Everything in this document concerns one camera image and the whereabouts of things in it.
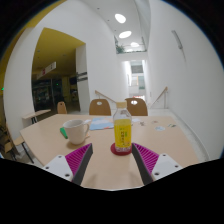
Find small wooden chair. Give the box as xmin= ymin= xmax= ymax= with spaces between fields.
xmin=56 ymin=101 xmax=68 ymax=115

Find wooden chair with oval cutout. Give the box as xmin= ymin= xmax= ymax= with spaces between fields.
xmin=125 ymin=97 xmax=149 ymax=117
xmin=88 ymin=98 xmax=112 ymax=117

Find dark wall sign plate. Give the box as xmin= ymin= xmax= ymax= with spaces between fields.
xmin=76 ymin=71 xmax=89 ymax=83

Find round red coaster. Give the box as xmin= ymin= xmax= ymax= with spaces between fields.
xmin=110 ymin=142 xmax=133 ymax=157

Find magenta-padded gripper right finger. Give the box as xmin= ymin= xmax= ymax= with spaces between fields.
xmin=131 ymin=142 xmax=184 ymax=186

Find clear bottle with yellow drink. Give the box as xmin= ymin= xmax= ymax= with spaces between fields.
xmin=112 ymin=101 xmax=133 ymax=154

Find white hanging sign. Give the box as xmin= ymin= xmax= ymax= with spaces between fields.
xmin=36 ymin=61 xmax=58 ymax=81

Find round ceiling lights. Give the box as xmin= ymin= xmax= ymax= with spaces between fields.
xmin=114 ymin=13 xmax=141 ymax=49

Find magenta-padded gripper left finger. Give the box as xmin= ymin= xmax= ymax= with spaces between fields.
xmin=41 ymin=142 xmax=94 ymax=186

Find wooden chair with dark legs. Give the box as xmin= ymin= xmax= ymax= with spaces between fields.
xmin=0 ymin=124 xmax=35 ymax=165

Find wooden side table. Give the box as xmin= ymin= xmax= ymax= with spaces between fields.
xmin=22 ymin=108 xmax=52 ymax=125

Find white ceramic mug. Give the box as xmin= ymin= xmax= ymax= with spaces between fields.
xmin=62 ymin=118 xmax=91 ymax=146

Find wooden stair handrail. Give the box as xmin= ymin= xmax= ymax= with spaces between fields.
xmin=149 ymin=86 xmax=169 ymax=110
xmin=94 ymin=89 xmax=118 ymax=104

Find green potted plant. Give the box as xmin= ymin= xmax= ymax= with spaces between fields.
xmin=115 ymin=43 xmax=126 ymax=55

